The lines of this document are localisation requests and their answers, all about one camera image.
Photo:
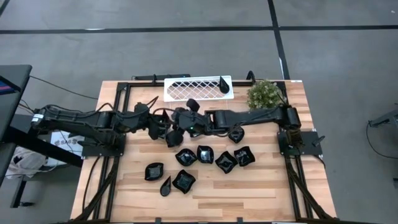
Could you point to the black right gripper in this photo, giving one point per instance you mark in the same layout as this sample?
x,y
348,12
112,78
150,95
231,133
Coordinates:
x,y
192,123

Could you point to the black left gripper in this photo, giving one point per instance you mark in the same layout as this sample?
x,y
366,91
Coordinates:
x,y
152,127

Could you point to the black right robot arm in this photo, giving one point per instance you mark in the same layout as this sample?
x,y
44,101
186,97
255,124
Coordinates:
x,y
255,116

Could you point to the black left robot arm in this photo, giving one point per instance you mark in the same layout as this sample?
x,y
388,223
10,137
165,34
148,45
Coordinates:
x,y
77,123

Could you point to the black hook clamp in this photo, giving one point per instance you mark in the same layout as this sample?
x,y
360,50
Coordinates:
x,y
248,76

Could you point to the green artificial potted plant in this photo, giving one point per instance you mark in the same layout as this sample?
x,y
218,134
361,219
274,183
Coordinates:
x,y
264,95

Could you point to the small black edge clamp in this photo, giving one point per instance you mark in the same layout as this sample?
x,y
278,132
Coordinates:
x,y
158,221
239,221

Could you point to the white printed box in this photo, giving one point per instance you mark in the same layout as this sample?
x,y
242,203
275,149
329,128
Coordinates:
x,y
62,143

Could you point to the black desk support beam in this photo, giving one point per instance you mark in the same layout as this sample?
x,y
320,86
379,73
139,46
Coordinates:
x,y
46,149

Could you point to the white bag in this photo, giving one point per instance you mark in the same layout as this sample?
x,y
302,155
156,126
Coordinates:
x,y
25,161

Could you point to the black desk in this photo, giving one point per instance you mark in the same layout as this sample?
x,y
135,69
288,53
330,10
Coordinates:
x,y
21,71

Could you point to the black desk foot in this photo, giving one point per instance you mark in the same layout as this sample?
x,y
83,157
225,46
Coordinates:
x,y
18,193

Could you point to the flat display screen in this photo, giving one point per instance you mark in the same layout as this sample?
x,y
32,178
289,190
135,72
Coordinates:
x,y
5,88

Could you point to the dark office chair base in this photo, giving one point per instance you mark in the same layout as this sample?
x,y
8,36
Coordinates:
x,y
388,119

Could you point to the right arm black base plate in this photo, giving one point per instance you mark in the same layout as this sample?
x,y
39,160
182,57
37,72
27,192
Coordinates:
x,y
311,149

